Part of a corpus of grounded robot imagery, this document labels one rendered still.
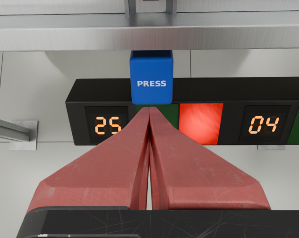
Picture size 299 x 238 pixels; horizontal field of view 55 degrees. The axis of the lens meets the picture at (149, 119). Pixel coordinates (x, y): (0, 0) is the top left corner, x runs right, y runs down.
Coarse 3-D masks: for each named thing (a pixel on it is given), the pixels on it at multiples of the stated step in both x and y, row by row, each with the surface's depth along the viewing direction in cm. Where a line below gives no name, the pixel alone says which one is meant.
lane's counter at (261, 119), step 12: (252, 108) 19; (264, 108) 19; (276, 108) 19; (288, 108) 19; (252, 120) 20; (264, 120) 20; (276, 120) 20; (240, 132) 21; (252, 132) 21; (264, 132) 21; (276, 132) 20
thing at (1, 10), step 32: (0, 0) 15; (32, 0) 15; (64, 0) 15; (96, 0) 15; (128, 0) 14; (160, 0) 15; (192, 0) 15; (224, 0) 15; (256, 0) 15; (288, 0) 14
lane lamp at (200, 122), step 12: (180, 108) 19; (192, 108) 19; (204, 108) 19; (216, 108) 19; (180, 120) 20; (192, 120) 20; (204, 120) 20; (216, 120) 20; (192, 132) 21; (204, 132) 21; (216, 132) 21
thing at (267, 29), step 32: (0, 32) 13; (32, 32) 13; (64, 32) 13; (96, 32) 13; (128, 32) 13; (160, 32) 13; (192, 32) 13; (224, 32) 13; (256, 32) 13; (288, 32) 13
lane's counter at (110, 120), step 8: (88, 112) 20; (96, 112) 20; (104, 112) 20; (112, 112) 20; (120, 112) 20; (88, 120) 20; (96, 120) 20; (104, 120) 20; (112, 120) 20; (120, 120) 20; (128, 120) 20; (88, 128) 21; (96, 128) 21; (104, 128) 21; (112, 128) 21; (120, 128) 21; (96, 136) 21; (104, 136) 21
